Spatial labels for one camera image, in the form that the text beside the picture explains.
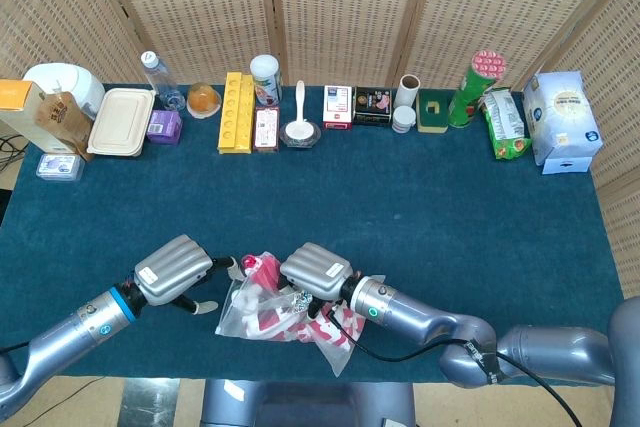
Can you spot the woven folding screen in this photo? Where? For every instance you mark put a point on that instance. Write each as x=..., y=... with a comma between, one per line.
x=350, y=12

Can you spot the white green printed can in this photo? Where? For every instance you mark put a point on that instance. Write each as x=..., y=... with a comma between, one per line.
x=265, y=79

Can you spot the brown paper pouch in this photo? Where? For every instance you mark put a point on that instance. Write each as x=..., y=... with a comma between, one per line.
x=62, y=122

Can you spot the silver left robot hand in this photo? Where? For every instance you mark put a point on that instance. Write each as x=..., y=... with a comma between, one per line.
x=170, y=272

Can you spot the green chips tube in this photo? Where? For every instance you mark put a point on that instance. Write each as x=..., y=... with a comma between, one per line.
x=472, y=92

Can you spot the white paper roll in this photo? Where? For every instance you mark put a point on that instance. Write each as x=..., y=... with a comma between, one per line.
x=407, y=92

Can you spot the orange jelly cup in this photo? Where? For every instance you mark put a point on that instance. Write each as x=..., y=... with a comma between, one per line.
x=202, y=99

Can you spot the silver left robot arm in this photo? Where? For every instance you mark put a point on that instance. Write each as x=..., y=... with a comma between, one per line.
x=75, y=327

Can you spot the blue tablecloth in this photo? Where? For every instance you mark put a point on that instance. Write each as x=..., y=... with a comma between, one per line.
x=400, y=222

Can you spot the frosted plastic zip bag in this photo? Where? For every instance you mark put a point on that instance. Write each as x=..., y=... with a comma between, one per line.
x=232, y=319

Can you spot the black printed box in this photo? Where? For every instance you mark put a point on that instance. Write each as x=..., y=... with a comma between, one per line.
x=372, y=107

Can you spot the dark red pink-label box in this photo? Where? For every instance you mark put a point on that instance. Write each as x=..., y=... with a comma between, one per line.
x=266, y=129

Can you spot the white rice spoon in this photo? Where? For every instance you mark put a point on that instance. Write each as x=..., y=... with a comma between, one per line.
x=299, y=122

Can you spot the small white jar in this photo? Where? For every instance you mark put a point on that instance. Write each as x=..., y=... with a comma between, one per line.
x=404, y=119

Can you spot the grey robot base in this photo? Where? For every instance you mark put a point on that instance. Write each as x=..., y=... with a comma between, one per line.
x=300, y=404

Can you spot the green snack bag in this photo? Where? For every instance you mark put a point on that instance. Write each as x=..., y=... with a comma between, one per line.
x=505, y=122

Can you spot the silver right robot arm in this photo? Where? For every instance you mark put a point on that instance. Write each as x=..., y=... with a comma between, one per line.
x=410, y=312

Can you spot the clear plastic water bottle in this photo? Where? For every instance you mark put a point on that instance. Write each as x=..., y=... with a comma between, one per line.
x=160, y=79

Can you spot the white rounded appliance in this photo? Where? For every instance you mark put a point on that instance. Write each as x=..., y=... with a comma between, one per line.
x=70, y=82

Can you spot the orange beige carton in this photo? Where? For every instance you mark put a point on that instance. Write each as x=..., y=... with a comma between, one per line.
x=20, y=117

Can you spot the red white patterned garment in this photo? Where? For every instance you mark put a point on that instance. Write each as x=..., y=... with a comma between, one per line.
x=267, y=277

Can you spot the yellow plastic egg tray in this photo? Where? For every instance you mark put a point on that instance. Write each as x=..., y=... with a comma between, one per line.
x=235, y=117

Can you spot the green yellow sponge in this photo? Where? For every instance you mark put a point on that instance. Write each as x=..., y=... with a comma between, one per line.
x=432, y=112

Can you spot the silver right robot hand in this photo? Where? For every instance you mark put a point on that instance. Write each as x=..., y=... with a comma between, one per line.
x=315, y=272

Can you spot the small purple box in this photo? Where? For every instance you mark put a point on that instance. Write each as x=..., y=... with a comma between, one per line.
x=164, y=127

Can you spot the beige lidded lunch box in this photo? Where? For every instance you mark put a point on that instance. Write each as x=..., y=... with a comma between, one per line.
x=120, y=122

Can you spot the red white small box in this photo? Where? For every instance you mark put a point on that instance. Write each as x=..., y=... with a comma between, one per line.
x=337, y=107

